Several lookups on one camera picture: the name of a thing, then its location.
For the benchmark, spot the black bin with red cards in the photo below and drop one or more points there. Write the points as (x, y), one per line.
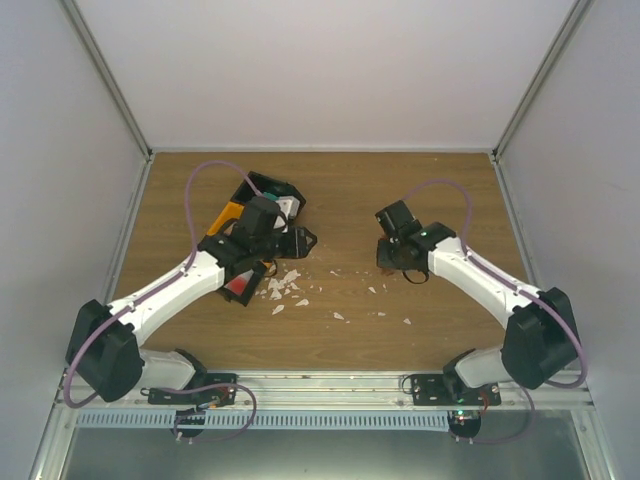
(259, 269)

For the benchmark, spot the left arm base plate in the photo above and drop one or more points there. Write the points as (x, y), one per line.
(217, 389)

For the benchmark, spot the orange bin with white cards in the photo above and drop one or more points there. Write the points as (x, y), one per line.
(231, 211)

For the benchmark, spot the black bin with teal cards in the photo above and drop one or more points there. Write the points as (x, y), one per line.
(265, 183)

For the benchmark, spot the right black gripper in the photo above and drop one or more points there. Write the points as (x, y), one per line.
(414, 267)

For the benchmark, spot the grey slotted cable duct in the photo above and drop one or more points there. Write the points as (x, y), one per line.
(269, 420)

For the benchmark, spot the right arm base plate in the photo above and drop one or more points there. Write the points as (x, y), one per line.
(438, 389)

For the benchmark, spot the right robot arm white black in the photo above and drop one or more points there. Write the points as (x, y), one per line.
(540, 334)

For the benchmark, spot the red cards stack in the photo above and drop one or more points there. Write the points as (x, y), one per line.
(238, 284)

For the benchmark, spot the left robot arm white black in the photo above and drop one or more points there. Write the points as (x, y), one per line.
(106, 346)

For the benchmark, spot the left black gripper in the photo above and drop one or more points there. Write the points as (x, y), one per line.
(297, 248)

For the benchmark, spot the aluminium front rail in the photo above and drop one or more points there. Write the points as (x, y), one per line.
(353, 390)

